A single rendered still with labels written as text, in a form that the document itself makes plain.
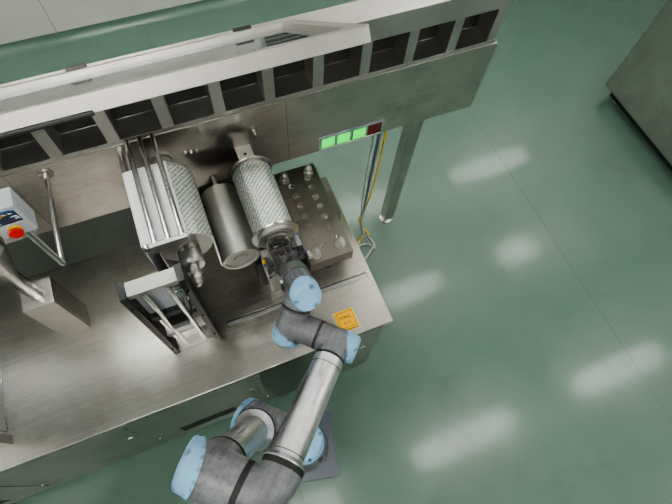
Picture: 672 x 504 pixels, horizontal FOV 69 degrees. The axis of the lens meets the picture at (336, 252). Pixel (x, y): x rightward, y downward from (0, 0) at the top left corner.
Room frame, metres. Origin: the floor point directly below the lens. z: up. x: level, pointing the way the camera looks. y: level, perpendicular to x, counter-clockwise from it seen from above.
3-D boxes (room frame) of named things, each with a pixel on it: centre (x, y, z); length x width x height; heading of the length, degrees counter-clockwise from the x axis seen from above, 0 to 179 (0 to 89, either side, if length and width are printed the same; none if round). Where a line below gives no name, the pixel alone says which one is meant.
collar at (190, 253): (0.53, 0.40, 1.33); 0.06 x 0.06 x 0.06; 28
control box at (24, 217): (0.43, 0.69, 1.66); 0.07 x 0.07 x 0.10; 30
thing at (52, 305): (0.42, 0.87, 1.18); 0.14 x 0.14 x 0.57
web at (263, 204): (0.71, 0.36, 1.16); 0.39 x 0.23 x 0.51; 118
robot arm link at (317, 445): (0.10, 0.04, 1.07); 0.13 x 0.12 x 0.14; 74
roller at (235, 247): (0.72, 0.35, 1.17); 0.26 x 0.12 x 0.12; 28
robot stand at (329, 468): (0.10, 0.03, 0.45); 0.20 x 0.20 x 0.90; 14
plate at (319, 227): (0.89, 0.10, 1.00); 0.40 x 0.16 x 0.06; 28
